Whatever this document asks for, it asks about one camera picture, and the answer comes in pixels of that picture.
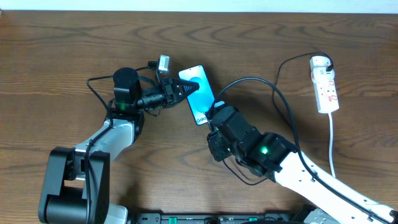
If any blue Galaxy smartphone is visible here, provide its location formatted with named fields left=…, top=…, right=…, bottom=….
left=178, top=65, right=215, bottom=126

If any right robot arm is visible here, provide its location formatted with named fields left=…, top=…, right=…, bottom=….
left=206, top=105, right=397, bottom=223

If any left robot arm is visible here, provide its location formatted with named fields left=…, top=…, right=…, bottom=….
left=38, top=67, right=200, bottom=223

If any white USB charger adapter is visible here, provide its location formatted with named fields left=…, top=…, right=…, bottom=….
left=310, top=56, right=333, bottom=72

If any white power strip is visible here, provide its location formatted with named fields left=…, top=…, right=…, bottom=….
left=311, top=67, right=340, bottom=114

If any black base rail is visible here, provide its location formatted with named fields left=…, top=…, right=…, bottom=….
left=135, top=213, right=292, bottom=224

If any white power strip cord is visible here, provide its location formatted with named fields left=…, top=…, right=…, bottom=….
left=328, top=112, right=336, bottom=178

